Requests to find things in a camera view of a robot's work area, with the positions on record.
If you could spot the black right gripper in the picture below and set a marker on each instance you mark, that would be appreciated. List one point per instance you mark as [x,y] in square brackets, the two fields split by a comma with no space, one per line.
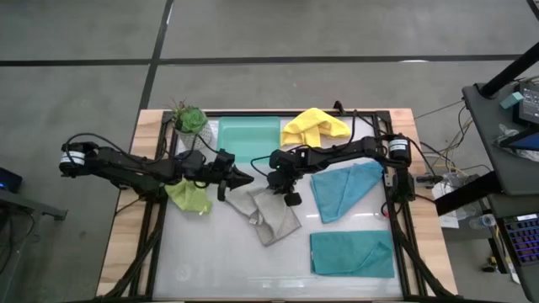
[284,162]

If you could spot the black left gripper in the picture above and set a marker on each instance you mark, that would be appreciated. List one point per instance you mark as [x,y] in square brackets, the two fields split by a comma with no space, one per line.
[221,168]

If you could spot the grey waffle microfiber towel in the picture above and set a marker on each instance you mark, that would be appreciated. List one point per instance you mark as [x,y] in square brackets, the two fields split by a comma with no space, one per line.
[269,214]

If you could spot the lime green microfiber towel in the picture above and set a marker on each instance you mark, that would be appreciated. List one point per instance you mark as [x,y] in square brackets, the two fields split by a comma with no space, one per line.
[187,198]

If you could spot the light blue microfiber towel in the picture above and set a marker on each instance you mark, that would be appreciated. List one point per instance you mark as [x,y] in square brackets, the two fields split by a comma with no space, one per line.
[337,189]

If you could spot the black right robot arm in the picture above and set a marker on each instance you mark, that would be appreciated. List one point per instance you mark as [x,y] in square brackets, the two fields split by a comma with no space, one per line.
[337,153]

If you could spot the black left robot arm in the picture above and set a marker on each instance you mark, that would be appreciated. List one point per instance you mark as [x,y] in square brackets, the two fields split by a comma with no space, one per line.
[126,166]

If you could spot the yellow microfiber towel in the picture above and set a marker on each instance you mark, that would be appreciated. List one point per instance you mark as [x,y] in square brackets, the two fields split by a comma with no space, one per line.
[311,124]

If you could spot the teal microfiber towel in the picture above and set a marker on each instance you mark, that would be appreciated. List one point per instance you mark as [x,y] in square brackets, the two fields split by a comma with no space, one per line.
[345,252]

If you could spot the teal plastic tray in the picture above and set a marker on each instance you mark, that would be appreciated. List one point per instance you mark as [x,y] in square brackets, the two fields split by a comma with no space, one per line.
[248,139]

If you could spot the succulent in triangle-pattern pot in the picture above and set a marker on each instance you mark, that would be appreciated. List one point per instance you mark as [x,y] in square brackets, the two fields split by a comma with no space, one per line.
[191,122]

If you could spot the white paper sheet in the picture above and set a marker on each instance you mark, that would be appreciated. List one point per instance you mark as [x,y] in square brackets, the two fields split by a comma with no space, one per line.
[446,219]

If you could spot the black cart crossbar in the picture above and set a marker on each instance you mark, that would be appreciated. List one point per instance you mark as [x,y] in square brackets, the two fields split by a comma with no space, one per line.
[467,193]

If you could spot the grey stand leg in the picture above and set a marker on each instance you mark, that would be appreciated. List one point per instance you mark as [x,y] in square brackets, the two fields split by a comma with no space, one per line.
[33,206]

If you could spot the clear plastic bottle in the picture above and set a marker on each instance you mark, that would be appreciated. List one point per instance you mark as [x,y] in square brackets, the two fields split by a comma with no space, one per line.
[484,221]

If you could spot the grey side cart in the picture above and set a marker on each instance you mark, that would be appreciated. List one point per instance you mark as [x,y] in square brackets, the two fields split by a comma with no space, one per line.
[492,139]

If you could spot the yellow black tool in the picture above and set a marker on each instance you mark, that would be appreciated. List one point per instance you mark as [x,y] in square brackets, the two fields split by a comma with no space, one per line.
[490,265]

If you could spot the black box with blue light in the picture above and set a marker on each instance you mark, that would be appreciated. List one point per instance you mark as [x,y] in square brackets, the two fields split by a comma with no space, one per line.
[8,181]

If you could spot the small teal box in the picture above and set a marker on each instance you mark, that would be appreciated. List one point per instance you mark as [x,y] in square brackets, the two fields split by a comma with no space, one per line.
[511,100]

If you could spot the tablet with blue screen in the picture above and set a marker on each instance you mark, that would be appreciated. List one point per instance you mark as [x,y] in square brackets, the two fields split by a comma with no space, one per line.
[526,142]

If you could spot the backlit keyboard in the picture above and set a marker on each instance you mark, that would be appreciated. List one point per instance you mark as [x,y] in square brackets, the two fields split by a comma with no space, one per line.
[524,240]

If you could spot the black slanted pole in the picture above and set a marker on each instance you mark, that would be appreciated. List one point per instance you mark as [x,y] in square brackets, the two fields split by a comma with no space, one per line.
[509,71]

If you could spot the black electronic box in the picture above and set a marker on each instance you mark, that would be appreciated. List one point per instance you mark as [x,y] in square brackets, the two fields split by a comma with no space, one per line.
[528,105]

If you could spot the dark grey lower desk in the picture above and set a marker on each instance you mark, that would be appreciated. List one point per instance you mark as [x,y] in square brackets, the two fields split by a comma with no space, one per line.
[530,286]

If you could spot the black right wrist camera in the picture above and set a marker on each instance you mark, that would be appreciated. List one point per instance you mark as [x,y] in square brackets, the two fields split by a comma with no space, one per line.
[293,199]

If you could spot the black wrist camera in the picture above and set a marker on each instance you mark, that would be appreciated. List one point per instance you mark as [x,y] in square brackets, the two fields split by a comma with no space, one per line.
[293,199]
[222,193]

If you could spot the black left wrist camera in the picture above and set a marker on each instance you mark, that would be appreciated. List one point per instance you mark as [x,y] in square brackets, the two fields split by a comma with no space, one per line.
[222,193]

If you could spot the small black frame mount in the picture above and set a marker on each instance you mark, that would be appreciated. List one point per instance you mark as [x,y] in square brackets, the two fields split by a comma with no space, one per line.
[338,107]

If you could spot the black aluminium table frame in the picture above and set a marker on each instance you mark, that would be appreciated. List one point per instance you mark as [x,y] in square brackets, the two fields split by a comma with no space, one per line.
[382,118]

